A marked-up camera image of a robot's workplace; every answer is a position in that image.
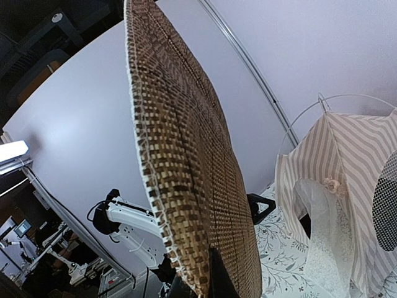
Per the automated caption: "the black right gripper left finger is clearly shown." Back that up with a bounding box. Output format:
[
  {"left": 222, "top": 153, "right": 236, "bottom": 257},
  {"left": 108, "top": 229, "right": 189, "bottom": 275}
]
[{"left": 169, "top": 275, "right": 197, "bottom": 298}]

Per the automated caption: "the brown woven mat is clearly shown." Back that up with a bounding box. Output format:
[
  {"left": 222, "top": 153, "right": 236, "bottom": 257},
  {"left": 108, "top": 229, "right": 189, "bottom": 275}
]
[{"left": 124, "top": 1, "right": 262, "bottom": 297}]

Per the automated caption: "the pink striped pet tent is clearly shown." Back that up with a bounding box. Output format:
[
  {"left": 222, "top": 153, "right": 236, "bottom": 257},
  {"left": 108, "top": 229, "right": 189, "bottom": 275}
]
[{"left": 275, "top": 112, "right": 396, "bottom": 297}]

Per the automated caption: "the left aluminium frame post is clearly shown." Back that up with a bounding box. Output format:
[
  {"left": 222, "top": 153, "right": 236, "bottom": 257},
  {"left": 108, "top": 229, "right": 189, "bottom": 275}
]
[{"left": 198, "top": 0, "right": 298, "bottom": 148}]

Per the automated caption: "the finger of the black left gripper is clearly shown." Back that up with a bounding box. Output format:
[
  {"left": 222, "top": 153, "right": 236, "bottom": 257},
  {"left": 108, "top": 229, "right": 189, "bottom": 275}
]
[{"left": 246, "top": 193, "right": 276, "bottom": 225}]

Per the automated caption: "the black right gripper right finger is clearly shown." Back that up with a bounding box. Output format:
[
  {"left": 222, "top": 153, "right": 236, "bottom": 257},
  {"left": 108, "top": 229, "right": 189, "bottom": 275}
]
[{"left": 208, "top": 248, "right": 236, "bottom": 298}]

